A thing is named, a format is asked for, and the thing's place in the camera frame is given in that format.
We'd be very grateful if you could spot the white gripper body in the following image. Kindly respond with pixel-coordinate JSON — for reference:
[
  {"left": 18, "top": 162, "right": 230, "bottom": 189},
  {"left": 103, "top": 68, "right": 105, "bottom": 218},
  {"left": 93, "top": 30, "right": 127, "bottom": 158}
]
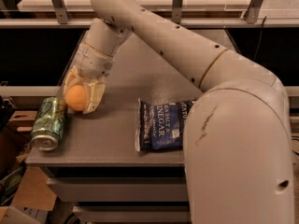
[{"left": 74, "top": 43, "right": 114, "bottom": 78}]

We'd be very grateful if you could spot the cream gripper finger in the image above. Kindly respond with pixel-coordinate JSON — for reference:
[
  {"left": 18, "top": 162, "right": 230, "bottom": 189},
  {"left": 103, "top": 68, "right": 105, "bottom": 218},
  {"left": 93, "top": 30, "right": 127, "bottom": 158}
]
[
  {"left": 83, "top": 80, "right": 106, "bottom": 114},
  {"left": 63, "top": 66, "right": 84, "bottom": 99}
]

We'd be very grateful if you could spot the orange fruit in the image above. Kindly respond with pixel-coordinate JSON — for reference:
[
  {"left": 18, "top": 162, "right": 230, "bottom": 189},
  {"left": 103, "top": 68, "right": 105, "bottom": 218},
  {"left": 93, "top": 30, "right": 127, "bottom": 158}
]
[{"left": 65, "top": 85, "right": 87, "bottom": 111}]

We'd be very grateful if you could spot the green soda can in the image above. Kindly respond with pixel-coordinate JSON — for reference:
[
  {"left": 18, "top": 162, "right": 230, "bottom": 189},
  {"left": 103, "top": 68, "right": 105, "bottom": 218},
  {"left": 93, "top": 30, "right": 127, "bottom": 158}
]
[{"left": 30, "top": 97, "right": 67, "bottom": 151}]

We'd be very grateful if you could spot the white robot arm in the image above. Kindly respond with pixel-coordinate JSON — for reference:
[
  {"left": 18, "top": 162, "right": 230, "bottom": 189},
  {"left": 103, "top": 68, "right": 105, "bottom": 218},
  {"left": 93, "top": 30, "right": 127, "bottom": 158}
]
[{"left": 64, "top": 0, "right": 295, "bottom": 224}]

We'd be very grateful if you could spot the blue potato chips bag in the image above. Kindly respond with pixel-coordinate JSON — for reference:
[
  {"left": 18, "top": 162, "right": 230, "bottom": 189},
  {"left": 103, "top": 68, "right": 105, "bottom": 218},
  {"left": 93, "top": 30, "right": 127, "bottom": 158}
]
[{"left": 135, "top": 100, "right": 194, "bottom": 152}]

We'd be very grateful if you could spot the grey drawer cabinet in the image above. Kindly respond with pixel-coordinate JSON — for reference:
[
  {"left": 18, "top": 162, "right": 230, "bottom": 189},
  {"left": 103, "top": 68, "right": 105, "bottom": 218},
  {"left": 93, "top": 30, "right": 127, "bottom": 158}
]
[{"left": 27, "top": 35, "right": 201, "bottom": 211}]

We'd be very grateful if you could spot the upper grey drawer front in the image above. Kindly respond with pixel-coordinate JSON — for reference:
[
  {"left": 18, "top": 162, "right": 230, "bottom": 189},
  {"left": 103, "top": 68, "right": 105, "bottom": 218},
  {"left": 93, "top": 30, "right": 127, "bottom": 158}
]
[{"left": 47, "top": 178, "right": 188, "bottom": 203}]

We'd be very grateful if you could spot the grey drawer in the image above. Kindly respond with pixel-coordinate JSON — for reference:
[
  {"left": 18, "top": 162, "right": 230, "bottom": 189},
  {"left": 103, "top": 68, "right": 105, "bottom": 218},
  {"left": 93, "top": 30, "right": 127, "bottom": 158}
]
[
  {"left": 73, "top": 206, "right": 191, "bottom": 224},
  {"left": 47, "top": 178, "right": 188, "bottom": 203}
]

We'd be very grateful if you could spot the brown cardboard box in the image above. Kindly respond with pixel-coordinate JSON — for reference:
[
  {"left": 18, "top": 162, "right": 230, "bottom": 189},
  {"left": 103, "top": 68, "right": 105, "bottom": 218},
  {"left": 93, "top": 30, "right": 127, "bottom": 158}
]
[{"left": 0, "top": 111, "right": 56, "bottom": 211}]

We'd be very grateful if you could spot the lower grey drawer front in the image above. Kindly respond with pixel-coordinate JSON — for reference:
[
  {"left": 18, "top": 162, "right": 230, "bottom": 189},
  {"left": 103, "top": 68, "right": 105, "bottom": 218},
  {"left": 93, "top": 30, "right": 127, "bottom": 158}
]
[{"left": 73, "top": 206, "right": 191, "bottom": 224}]

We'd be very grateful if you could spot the metal shelf frame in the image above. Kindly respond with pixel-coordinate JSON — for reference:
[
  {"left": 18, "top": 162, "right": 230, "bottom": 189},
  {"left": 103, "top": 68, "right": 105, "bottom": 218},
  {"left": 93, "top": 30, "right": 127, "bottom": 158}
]
[{"left": 1, "top": 0, "right": 298, "bottom": 28}]

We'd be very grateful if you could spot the black cable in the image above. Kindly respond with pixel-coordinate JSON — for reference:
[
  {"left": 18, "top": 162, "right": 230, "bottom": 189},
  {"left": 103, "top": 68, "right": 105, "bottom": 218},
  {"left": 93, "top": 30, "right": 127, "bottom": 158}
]
[{"left": 252, "top": 15, "right": 267, "bottom": 63}]

